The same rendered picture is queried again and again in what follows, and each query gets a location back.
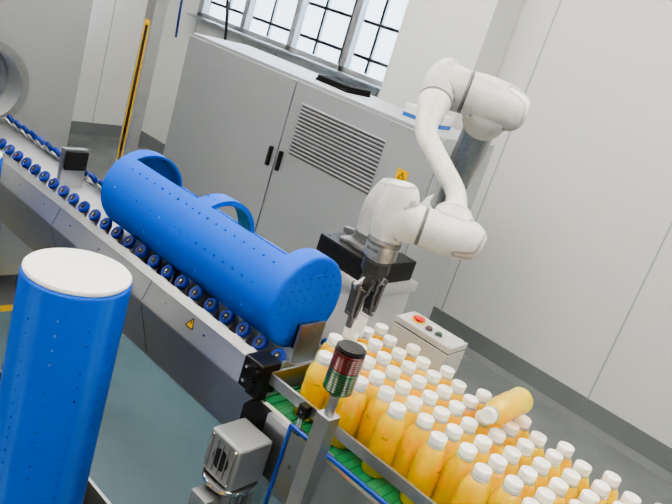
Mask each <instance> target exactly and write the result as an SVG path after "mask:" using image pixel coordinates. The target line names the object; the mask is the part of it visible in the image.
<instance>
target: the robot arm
mask: <svg viewBox="0 0 672 504"><path fill-rule="evenodd" d="M529 105H530V100H529V99H528V97H527V95H526V94H525V93H524V92H523V91H522V90H520V89H519V88H518V87H516V86H515V85H513V84H511V83H509V82H507V81H504V80H502V79H499V78H497V77H494V76H491V75H488V74H485V73H479V72H476V71H473V70H470V69H468V68H466V67H463V65H462V64H461V63H460V62H459V61H457V60H456V59H454V58H450V57H446V58H442V59H440V60H439V61H437V62H436V63H435V64H434V65H433V66H432V67H431V68H430V69H429V71H428V72H427V74H426V76H425V77H424V80H423V82H422V84H421V87H420V92H419V96H418V103H417V113H416V120H415V134H416V139H417V142H418V145H419V147H420V149H421V151H422V153H423V155H424V156H425V158H426V160H427V162H428V163H429V165H430V167H431V169H432V170H433V172H434V174H435V176H436V177H437V179H438V181H439V183H438V186H437V188H436V190H435V193H434V194H433V195H430V196H428V197H427V198H426V199H425V200H424V201H423V202H419V201H420V195H419V191H418V188H417V186H416V185H414V184H412V183H409V182H406V181H402V180H397V179H393V178H383V179H381V180H380V181H379V182H378V183H377V184H376V185H375V186H374V187H373V188H372V190H371V191H370V193H369V194H368V196H367V197H366V199H365V201H364V203H363V206H362V208H361V211H360V214H359V217H358V222H357V225H356V228H353V227H350V226H345V227H344V229H343V231H344V232H345V233H346V234H347V236H341V237H340V240H341V241H342V242H345V243H347V244H349V245H351V246H352V247H354V248H356V249H358V250H360V251H361V252H363V253H364V254H365V255H364V258H363V261H362V264H361V268H362V270H363V273H362V274H361V276H360V278H359V280H358V281H355V280H353V281H352V282H351V290H350V294H349V297H348V301H347V304H346V307H345V311H344V313H346V314H347V315H348V318H347V321H346V324H345V327H344V330H343V333H342V336H343V337H344V338H345V339H347V340H351V339H352V336H353V333H354V331H356V332H358V333H359V337H358V338H362V335H363V332H364V329H365V326H366V323H367V320H368V317H369V316H370V317H372V316H373V315H374V314H372V312H373V313H375V312H376V310H377V307H378V304H379V302H380V299H381V297H382V294H383V292H384V289H385V287H386V285H387V284H388V282H389V281H388V280H387V279H385V278H384V277H386V276H388V274H389V271H390V268H391V265H392V263H395V261H396V259H397V256H400V254H401V252H400V251H399V250H400V248H401V246H402V243H409V244H413V245H416V246H418V247H421V248H423V249H425V250H427V251H429V252H432V253H434V254H437V255H441V256H444V257H448V258H452V259H457V260H472V259H474V258H477V257H478V256H479V254H480V252H481V250H482V248H483V246H484V244H485V242H486V240H487V235H486V232H485V230H484V229H483V228H482V226H481V225H480V224H478V223H476V222H474V220H473V216H472V213H471V211H470V210H469V209H468V208H467V194H466V192H467V190H468V188H469V186H470V184H471V182H472V180H473V178H474V176H475V174H476V172H477V170H478V169H479V166H480V164H481V162H482V160H483V158H484V156H485V154H486V152H487V150H488V148H489V146H490V144H491V142H492V140H493V139H495V138H497V137H498V136H499V135H500V134H501V133H503V132H504V131H514V130H517V129H519V128H520V127H521V126H522V125H523V124H524V121H525V119H526V116H527V113H528V109H529ZM448 111H452V112H456V113H459V114H462V124H463V128H462V130H461V133H460V135H459V137H458V139H457V142H456V144H455V146H454V149H453V151H452V153H451V156H450V157H449V155H448V153H447V152H446V150H445V148H444V146H443V144H442V142H441V140H440V138H439V135H438V126H439V124H440V123H441V121H442V120H443V118H444V117H445V115H446V114H447V112H448ZM380 285H381V286H380ZM362 289H363V290H362ZM365 291H366V292H365ZM363 303H364V304H363ZM362 305H363V309H362V311H363V312H362V311H360V309H361V307H362ZM373 306H374V307H373ZM359 311H360V312H359ZM358 314H359V315H358ZM357 316H358V317H357Z"/></svg>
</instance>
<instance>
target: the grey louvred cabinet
mask: <svg viewBox="0 0 672 504"><path fill-rule="evenodd" d="M317 76H318V73H315V72H313V71H310V70H308V69H305V68H303V67H301V66H298V65H296V64H293V63H291V62H288V61H286V60H283V59H281V58H278V57H276V56H273V55H271V54H268V53H266V52H264V51H261V50H259V49H256V48H254V47H251V46H249V45H245V44H241V43H236V42H232V41H228V40H223V39H219V38H215V37H211V36H206V35H202V34H198V33H192V35H190V38H189V42H188V47H187V51H186V56H185V60H184V64H183V69H182V73H181V78H180V82H179V86H178V91H177V95H176V99H175V104H174V108H173V113H172V117H171V121H170V126H169V130H168V135H167V139H166V143H165V148H164V152H163V156H164V157H166V158H167V159H169V160H171V161H172V162H173V163H174V164H175V165H176V166H177V168H178V170H179V172H180V175H181V179H182V186H183V187H184V188H186V189H188V190H189V191H191V192H192V193H194V194H195V195H197V196H199V197H202V196H205V195H208V194H213V193H220V194H225V195H228V196H230V197H231V198H233V199H235V200H236V201H238V202H239V203H241V204H243V205H244V206H245V207H247V208H248V210H249V211H250V213H251V215H252V217H253V220H254V232H255V233H257V234H258V235H260V236H261V237H263V238H265V239H266V240H268V241H269V242H271V243H272V244H274V245H276V246H277V247H279V248H280V249H282V250H283V251H285V252H287V253H288V254H289V253H291V252H293V251H295V250H298V249H302V248H313V249H316V248H317V245H318V242H319V238H320V235H321V233H337V232H344V231H343V229H344V227H345V226H350V227H353V228H356V225H357V222H358V217H359V214H360V211H361V208H362V206H363V203H364V201H365V199H366V197H367V196H368V194H369V193H370V191H371V190H372V188H373V187H374V186H375V185H376V184H377V183H378V182H379V181H380V180H381V179H383V178H393V179H397V180H402V181H406V182H409V183H412V184H414V185H416V186H417V188H418V191H419V195H420V201H419V202H423V201H424V200H425V199H426V198H427V197H428V196H430V195H433V194H434V193H435V190H436V188H437V186H438V183H439V181H438V179H437V177H436V176H435V174H434V172H433V170H432V169H431V167H430V165H429V163H428V162H427V160H426V158H425V156H424V155H423V153H422V151H421V149H420V147H419V145H418V142H417V139H416V134H415V121H412V120H410V119H407V118H405V117H402V113H403V111H404V108H402V107H399V106H397V105H394V104H392V103H389V102H387V101H384V100H382V99H379V98H377V97H375V96H372V95H370V98H369V97H365V96H360V95H355V94H351V93H346V92H344V91H342V90H339V89H337V88H335V87H333V86H330V85H328V84H326V83H323V82H321V81H319V80H317V79H316V77H317ZM494 147H495V145H493V144H490V146H489V148H488V150H487V152H486V154H485V156H484V158H483V160H482V162H481V164H480V166H479V169H478V170H477V172H476V174H475V176H474V178H473V180H472V182H471V184H470V186H469V188H468V190H467V192H466V194H467V208H468V209H469V210H471V208H472V205H473V202H474V200H475V197H476V195H477V192H478V189H479V187H480V184H481V182H482V179H483V176H484V174H485V171H486V168H487V166H488V163H489V161H490V158H491V155H492V153H493V150H494ZM399 251H400V252H401V253H403V254H405V255H406V256H408V257H410V258H411V259H413V260H415V261H416V262H417V263H416V265H415V268H414V271H413V274H412V276H411V279H413V280H415V281H416V282H418V286H417V288H416V291H415V292H410V294H409V297H408V300H407V302H406V305H405V308H404V310H403V313H402V314H404V313H409V312H414V311H416V312H417V313H419V314H421V315H422V316H424V317H425V318H427V319H429V318H430V315H431V313H432V310H433V307H434V305H435V302H436V299H437V297H438V294H439V292H440V289H441V286H442V284H443V281H444V278H445V276H446V273H447V271H448V268H449V265H450V263H451V260H452V258H448V257H444V256H441V255H437V254H434V253H432V252H429V251H427V250H425V249H423V248H421V247H418V246H416V245H413V244H409V243H402V246H401V248H400V250H399Z"/></svg>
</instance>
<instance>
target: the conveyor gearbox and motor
mask: <svg viewBox="0 0 672 504"><path fill-rule="evenodd" d="M271 446H272V441H271V440H270V439H269V438H268V437H267V436H266V435H265V434H263V433H262V432H261V431H260V430H259V429H258V428H257V427H255V426H254V425H253V424H252V423H251V422H250V421H249V420H247V419H246V418H242V419H238V420H235V421H232V422H229V423H226V424H222V425H219V426H216V427H214V428H213V430H212V434H211V437H210V441H209V444H208V448H207V451H206V454H205V458H204V461H203V471H202V476H203V479H204V481H205V482H204V484H202V485H200V486H197V487H195V488H192V490H191V493H190V496H189V500H188V503H187V504H246V502H247V499H248V496H249V494H251V493H252V492H253V491H254V490H255V489H256V487H257V484H258V480H260V479H261V477H262V474H263V471H264V467H265V464H266V461H267V458H268V455H269V452H270V449H271Z"/></svg>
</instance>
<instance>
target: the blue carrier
mask: <svg viewBox="0 0 672 504"><path fill-rule="evenodd" d="M101 203H102V207H103V209H104V211H105V213H106V215H107V216H108V217H109V218H110V219H111V220H112V221H114V222H115V223H116V224H118V225H119V226H120V227H122V228H123V229H124V230H125V231H127V232H128V233H129V234H131V235H132V236H134V237H135V238H136V239H137V240H139V241H140V242H141V243H143V244H144V245H146V246H147V247H148V248H149V249H151V250H152V251H153V252H154V253H156V254H157V255H159V256H160V257H161V258H162V259H164V260H165V261H166V262H168V263H169V264H170V265H172V266H173V267H174V268H176V269H177V270H178V271H180V272H181V273H182V274H184V275H185V276H187V277H188V278H189V279H190V280H191V281H193V282H194V283H195V284H197V285H198V286H199V287H201V288H202V289H203V290H205V291H206V292H207V293H209V294H210V295H211V296H213V297H214V298H216V299H217V300H218V301H219V302H220V303H222V304H223V305H224V306H226V307H227V308H228V309H230V310H232V311H233V312H234V313H235V314H236V315H238V316H239V317H240V318H242V319H243V320H244V321H245V322H247V323H249V324H250V325H251V326H252V327H253V328H255V329H256V330H257V331H259V332H260V333H261V334H263V335H264V336H266V337H267V338H268V339H269V340H271V341H272V342H273V343H275V344H276V345H278V346H281V347H291V344H292V341H293V338H294V335H295V332H296V329H297V325H298V324H302V323H307V322H312V321H318V320H319V321H326V322H327V320H328V319H329V317H330V316H331V314H332V313H333V311H334V309H335V307H336V305H337V302H338V299H339V296H340V293H341V287H342V275H341V271H340V268H339V266H338V264H337V263H336V262H335V261H334V260H333V259H331V258H330V257H328V256H326V255H325V254H323V253H321V252H320V251H318V250H316V249H313V248H302V249H298V250H295V251H293V252H291V253H289V254H288V253H287V252H285V251H283V250H282V249H280V248H279V247H277V246H276V245H274V244H272V243H271V242H269V241H268V240H266V239H265V238H263V237H261V236H260V235H258V234H257V233H255V232H254V220H253V217H252V215H251V213H250V211H249V210H248V208H247V207H245V206H244V205H243V204H241V203H239V202H238V201H236V200H235V199H233V198H231V197H230V196H228V195H225V194H220V193H213V194H208V195H205V196H202V197H199V196H197V195H195V194H194V193H192V192H191V191H189V190H188V189H186V188H184V187H183V186H182V179H181V175H180V172H179V170H178V168H177V166H176V165H175V164H174V163H173V162H172V161H171V160H169V159H167V158H166V157H164V156H163V155H161V154H159V153H157V152H155V151H151V150H137V151H133V152H131V153H128V154H126V155H124V156H123V157H121V158H120V159H119V160H117V161H116V162H115V163H114V164H113V165H112V167H111V168H110V169H109V171H108V172H107V174H106V176H105V178H104V181H103V184H102V188H101ZM223 206H233V207H234V208H235V210H236V212H237V216H238V221H236V220H235V219H233V218H232V217H230V216H228V215H227V214H225V213H224V212H222V211H221V210H219V209H217V208H220V207H223Z"/></svg>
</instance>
